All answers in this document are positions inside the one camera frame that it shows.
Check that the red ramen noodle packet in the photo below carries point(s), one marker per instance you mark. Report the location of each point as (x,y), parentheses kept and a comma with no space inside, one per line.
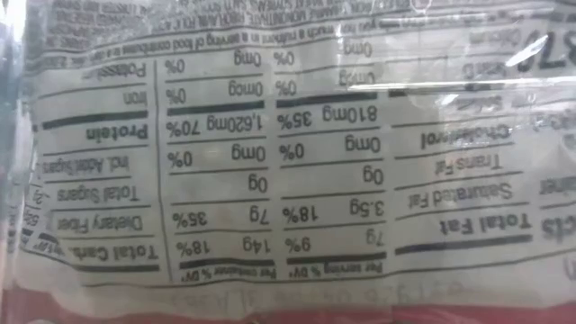
(288,157)

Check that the clear plastic storage bin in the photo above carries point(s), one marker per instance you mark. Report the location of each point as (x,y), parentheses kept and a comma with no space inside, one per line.
(9,135)

